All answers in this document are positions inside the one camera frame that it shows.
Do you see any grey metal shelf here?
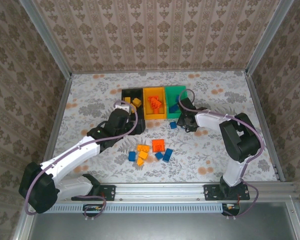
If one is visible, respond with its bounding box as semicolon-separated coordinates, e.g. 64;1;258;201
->
14;202;300;240

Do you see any aluminium side rail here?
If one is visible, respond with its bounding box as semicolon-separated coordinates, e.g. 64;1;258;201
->
244;71;286;182
44;74;73;161

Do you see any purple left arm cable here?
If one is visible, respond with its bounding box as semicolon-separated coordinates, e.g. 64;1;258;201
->
24;99;139;216

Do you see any grey slotted cable duct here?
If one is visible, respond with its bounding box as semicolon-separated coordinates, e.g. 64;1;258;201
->
36;201;225;214

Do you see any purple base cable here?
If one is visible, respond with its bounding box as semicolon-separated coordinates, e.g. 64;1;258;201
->
222;178;260;219
83;193;107;221

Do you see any aluminium cross rail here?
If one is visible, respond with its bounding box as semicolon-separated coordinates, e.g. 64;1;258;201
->
71;69;248;75

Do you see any black plastic bin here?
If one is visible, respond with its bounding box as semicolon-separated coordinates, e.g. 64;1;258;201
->
121;87;145;121

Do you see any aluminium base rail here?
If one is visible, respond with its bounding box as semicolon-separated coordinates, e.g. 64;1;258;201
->
27;181;300;204

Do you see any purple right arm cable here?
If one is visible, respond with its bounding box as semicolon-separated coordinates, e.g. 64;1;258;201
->
178;89;265;176

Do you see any aluminium frame post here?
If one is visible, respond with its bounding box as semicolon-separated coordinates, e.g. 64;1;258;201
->
245;0;295;77
19;0;73;80

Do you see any yellow plastic bin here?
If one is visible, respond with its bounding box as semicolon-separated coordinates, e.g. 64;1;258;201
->
142;86;167;121

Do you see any floral table cover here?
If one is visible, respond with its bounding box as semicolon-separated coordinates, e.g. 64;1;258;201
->
53;72;278;183

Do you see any green plastic bin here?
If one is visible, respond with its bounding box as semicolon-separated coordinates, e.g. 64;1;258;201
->
164;85;188;119

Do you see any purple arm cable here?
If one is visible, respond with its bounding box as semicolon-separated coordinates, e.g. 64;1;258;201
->
24;99;139;216
178;89;265;176

